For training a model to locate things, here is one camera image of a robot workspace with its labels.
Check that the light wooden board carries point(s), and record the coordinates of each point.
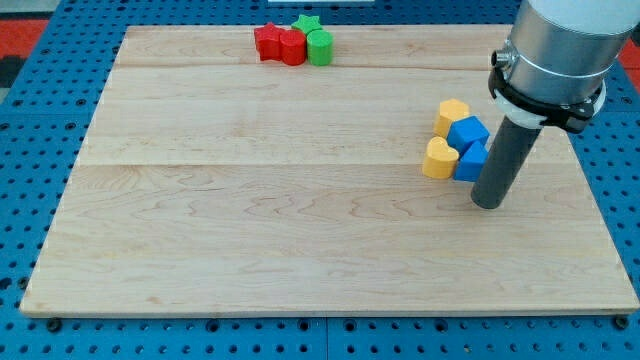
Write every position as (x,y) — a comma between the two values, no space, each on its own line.
(212,184)

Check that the green cylinder block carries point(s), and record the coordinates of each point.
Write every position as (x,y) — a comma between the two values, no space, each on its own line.
(320,47)

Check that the red star block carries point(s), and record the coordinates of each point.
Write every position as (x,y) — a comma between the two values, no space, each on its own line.
(267,41)

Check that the yellow heart block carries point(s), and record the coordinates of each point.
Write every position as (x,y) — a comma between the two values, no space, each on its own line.
(440,159)

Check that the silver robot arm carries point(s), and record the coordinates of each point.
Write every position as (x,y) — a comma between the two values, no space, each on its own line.
(551,68)

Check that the blue cube block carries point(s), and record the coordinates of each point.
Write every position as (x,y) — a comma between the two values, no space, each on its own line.
(463,133)

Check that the blue triangle block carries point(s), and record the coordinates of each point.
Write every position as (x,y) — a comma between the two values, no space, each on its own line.
(471,163)

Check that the red cylinder block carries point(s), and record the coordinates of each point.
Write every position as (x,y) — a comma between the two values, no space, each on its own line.
(293,49)

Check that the green star block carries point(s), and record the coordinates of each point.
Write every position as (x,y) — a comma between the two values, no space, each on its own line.
(307,23)

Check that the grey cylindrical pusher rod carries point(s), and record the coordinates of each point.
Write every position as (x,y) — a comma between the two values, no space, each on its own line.
(509,150)

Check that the yellow hexagon block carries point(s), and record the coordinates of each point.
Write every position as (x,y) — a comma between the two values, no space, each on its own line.
(449,111)

